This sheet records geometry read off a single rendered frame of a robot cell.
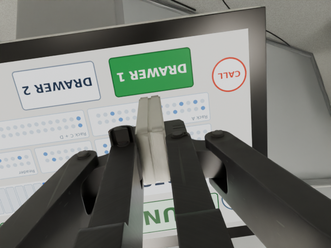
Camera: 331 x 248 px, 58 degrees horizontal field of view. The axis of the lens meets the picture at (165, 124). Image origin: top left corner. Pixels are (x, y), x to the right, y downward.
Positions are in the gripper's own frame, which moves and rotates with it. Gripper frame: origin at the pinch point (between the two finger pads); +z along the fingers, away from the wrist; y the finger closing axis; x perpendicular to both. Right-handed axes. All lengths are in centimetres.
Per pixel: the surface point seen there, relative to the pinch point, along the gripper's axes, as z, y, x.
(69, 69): 17.3, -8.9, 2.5
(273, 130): 144, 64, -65
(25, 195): 17.5, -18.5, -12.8
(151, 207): 17.5, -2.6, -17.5
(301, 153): 145, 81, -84
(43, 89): 17.3, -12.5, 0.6
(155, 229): 17.5, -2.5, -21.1
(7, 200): 17.5, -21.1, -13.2
